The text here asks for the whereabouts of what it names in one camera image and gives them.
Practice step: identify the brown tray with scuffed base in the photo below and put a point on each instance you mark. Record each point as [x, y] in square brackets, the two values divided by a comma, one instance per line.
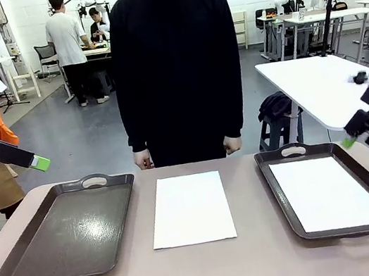
[72, 229]

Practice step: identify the person's right forearm black sleeve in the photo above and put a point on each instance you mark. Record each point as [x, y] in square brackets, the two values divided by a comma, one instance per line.
[134, 125]

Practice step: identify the person in black sweater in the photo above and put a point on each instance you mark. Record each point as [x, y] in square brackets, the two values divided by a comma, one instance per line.
[174, 57]

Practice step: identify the black tripod stand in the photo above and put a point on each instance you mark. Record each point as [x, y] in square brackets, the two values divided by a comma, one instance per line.
[328, 12]

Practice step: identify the white A4 sheet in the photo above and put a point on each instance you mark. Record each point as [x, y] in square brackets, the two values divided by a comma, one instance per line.
[326, 191]

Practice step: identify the patterned white cup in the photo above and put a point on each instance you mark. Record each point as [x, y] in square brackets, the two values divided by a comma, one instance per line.
[303, 15]

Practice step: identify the person's left forearm black sleeve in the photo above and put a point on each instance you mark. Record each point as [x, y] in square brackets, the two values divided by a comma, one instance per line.
[236, 107]

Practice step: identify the person's left hand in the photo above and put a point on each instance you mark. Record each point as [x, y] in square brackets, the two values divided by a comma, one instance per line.
[233, 143]

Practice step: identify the large white table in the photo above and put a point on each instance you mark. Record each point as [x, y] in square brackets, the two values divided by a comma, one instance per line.
[311, 87]

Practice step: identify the person's right hand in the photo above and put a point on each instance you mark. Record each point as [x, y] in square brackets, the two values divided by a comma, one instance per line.
[143, 159]

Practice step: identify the black padded office chair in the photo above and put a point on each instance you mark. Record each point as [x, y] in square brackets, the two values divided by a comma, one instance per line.
[261, 19]

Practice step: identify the seated person in black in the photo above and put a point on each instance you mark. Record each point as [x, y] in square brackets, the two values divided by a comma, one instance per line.
[98, 26]

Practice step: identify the person in grey T-shirt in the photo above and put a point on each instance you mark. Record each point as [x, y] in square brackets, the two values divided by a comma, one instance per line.
[65, 41]

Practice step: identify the white A4 paper stack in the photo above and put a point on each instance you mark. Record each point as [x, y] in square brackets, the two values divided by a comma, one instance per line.
[190, 208]

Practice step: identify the black mesh office chair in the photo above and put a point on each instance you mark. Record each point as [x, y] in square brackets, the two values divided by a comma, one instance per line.
[46, 53]

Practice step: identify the black bag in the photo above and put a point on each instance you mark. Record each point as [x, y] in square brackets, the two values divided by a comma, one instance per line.
[273, 104]

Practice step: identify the cluttered background workbench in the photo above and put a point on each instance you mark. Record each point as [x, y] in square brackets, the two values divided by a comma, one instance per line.
[99, 51]

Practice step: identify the black floor mic stand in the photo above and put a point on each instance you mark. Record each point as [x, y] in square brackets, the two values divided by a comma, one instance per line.
[10, 102]

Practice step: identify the white long desk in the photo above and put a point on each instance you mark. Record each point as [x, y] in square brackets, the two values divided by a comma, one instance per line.
[344, 12]

